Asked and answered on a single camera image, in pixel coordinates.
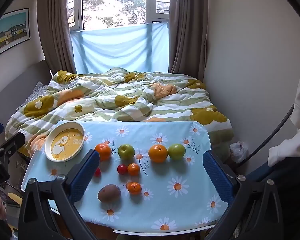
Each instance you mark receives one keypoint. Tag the blue daisy tablecloth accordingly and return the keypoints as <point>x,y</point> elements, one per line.
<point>165,200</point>

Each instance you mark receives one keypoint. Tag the red cherry tomato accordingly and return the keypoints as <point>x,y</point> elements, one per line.
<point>122,169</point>
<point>97,172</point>

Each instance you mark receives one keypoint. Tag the green apple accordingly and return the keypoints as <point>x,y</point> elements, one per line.
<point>126,152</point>
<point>176,152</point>

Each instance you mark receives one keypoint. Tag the person's left hand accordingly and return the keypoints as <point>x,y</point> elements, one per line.
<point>0,206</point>

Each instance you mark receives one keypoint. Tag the framed wall picture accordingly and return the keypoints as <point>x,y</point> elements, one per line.
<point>10,30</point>

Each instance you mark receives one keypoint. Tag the small mandarin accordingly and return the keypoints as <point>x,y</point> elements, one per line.
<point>133,169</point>
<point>134,188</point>

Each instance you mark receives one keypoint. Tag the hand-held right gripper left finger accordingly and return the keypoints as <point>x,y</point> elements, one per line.
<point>86,175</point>

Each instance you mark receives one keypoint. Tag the grey patterned pillow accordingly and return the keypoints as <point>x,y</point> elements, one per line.
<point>36,91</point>

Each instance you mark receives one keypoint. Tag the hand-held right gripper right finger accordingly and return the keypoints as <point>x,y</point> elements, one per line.
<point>217,177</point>

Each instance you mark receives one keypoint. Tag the white plastic bag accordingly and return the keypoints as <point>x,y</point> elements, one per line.
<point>238,151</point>

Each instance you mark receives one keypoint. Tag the grey headboard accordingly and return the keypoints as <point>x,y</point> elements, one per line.
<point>15,85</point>

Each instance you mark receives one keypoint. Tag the yellow cartoon bowl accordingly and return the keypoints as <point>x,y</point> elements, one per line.
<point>65,142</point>

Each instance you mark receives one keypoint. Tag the light blue window cloth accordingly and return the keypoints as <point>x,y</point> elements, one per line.
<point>120,47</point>

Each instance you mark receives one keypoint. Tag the striped flower blanket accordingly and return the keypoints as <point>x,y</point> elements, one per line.
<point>110,97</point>

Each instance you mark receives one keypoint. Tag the brown curtain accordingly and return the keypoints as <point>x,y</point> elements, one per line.
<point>187,30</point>
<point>55,30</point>

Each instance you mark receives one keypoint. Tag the brown kiwi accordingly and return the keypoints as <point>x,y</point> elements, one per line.
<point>109,193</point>

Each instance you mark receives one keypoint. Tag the window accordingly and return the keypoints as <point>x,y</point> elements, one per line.
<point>115,2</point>

